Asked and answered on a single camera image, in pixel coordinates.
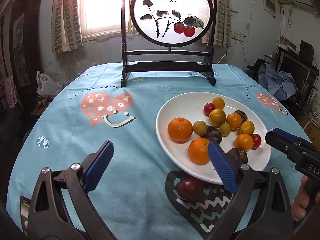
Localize white oval plate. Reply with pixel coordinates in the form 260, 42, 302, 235
155, 92, 272, 185

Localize person's right hand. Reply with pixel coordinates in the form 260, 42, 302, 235
291, 175, 316, 221

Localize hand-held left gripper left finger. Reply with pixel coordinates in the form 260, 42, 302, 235
27, 140, 118, 240

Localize white plastic bucket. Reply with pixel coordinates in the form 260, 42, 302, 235
307, 100, 320, 128

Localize large dark red plum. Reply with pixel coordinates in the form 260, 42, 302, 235
177, 175, 207, 202

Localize dark wrinkled passion fruit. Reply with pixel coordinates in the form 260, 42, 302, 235
226, 147, 248, 167
233, 110, 248, 123
201, 126, 223, 145

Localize small red tomato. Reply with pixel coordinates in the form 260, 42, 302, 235
251, 133, 262, 150
203, 103, 216, 116

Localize white electrical panel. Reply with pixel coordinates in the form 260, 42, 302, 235
263, 0, 277, 18

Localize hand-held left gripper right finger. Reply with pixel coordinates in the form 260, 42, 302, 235
205, 141, 294, 240

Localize white plastic bag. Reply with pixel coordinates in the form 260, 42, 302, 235
36, 71, 63, 98

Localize crumpled blue clothes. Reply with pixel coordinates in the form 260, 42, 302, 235
258, 64, 298, 101

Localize small green-yellow plum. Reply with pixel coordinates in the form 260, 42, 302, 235
193, 121, 208, 136
219, 123, 231, 137

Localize hanging wall scroll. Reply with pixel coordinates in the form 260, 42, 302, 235
12, 12, 31, 86

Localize small mandarin orange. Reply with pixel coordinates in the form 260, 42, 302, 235
234, 133, 254, 151
226, 113, 242, 130

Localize black speaker box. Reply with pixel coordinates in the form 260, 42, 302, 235
300, 40, 314, 61

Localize large mandarin orange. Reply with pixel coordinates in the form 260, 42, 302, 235
188, 137, 212, 165
167, 117, 193, 142

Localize black computer monitor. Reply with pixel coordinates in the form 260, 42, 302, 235
277, 54, 311, 91

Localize smartphone with red case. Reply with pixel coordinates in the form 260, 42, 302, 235
20, 196, 32, 236

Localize pink hanging cloth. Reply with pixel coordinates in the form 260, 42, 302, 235
4, 76, 17, 108

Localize orange-yellow tomato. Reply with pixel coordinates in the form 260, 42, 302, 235
212, 97, 225, 110

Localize spotted yellow tomato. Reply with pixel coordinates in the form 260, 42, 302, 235
239, 120, 255, 135

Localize light blue printed tablecloth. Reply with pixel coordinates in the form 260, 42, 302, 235
6, 61, 313, 240

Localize bright window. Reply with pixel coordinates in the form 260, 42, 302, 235
77, 0, 132, 39

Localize checked beige curtain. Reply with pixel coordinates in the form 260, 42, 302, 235
214, 0, 232, 47
51, 0, 83, 55

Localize round painted table screen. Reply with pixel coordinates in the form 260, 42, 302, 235
121, 0, 218, 87

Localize large yellow-green tomato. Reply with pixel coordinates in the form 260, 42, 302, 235
209, 109, 227, 127

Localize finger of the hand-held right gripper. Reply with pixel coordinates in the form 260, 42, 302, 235
269, 127, 310, 147
265, 131, 302, 161

